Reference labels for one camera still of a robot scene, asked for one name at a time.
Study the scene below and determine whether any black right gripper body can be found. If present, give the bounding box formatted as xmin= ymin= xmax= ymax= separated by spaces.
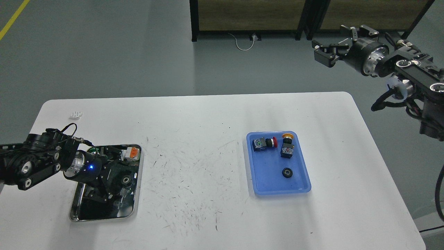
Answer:
xmin=342 ymin=38 xmax=390 ymax=77

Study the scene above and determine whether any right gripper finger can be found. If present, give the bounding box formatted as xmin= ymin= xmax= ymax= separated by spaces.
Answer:
xmin=340 ymin=24 xmax=380 ymax=42
xmin=312 ymin=39 xmax=352 ymax=67

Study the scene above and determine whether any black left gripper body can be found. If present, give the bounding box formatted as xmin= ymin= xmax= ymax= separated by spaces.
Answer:
xmin=63 ymin=150 xmax=120 ymax=195

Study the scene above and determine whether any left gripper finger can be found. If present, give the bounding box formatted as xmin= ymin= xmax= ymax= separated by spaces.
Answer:
xmin=100 ymin=146 xmax=135 ymax=174
xmin=85 ymin=181 xmax=129 ymax=203

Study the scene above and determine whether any black gear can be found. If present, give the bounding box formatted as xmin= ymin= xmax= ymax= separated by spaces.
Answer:
xmin=121 ymin=175 xmax=133 ymax=187
xmin=282 ymin=168 xmax=293 ymax=178

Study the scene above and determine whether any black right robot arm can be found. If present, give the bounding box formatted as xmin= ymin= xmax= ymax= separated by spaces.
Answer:
xmin=312 ymin=25 xmax=443 ymax=142

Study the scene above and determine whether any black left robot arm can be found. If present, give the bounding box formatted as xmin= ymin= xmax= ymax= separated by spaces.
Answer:
xmin=0 ymin=127 xmax=142 ymax=203

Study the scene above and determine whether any stainless steel tray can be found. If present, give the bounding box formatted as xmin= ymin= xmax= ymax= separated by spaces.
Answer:
xmin=69 ymin=144 xmax=142 ymax=222

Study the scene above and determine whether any orange white connector block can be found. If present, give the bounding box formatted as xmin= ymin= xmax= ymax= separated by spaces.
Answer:
xmin=120 ymin=147 xmax=141 ymax=162

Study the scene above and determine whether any right wooden cabinet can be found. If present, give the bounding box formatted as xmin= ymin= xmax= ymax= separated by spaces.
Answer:
xmin=304 ymin=0 xmax=434 ymax=40

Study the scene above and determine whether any wooden cabinet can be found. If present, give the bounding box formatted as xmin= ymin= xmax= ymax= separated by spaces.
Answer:
xmin=304 ymin=0 xmax=434 ymax=40
xmin=190 ymin=0 xmax=313 ymax=42

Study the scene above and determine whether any small white plastic clip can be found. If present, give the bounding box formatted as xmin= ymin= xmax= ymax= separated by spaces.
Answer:
xmin=69 ymin=111 xmax=83 ymax=120

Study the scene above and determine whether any blue plastic tray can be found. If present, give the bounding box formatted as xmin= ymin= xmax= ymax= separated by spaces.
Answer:
xmin=246 ymin=131 xmax=312 ymax=195

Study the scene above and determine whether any left wooden cabinet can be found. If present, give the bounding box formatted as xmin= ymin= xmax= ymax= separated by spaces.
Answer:
xmin=190 ymin=0 xmax=313 ymax=42

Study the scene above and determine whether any green push button switch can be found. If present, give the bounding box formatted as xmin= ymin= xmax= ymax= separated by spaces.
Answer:
xmin=87 ymin=147 xmax=102 ymax=155

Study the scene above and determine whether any white power cable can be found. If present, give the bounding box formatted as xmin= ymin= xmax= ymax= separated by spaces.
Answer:
xmin=228 ymin=33 xmax=261 ymax=51

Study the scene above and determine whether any yellow push button switch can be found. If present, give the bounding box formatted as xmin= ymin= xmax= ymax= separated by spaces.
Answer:
xmin=280 ymin=133 xmax=294 ymax=159

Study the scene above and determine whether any red push button switch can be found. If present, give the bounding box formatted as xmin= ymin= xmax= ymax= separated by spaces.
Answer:
xmin=251 ymin=136 xmax=278 ymax=152

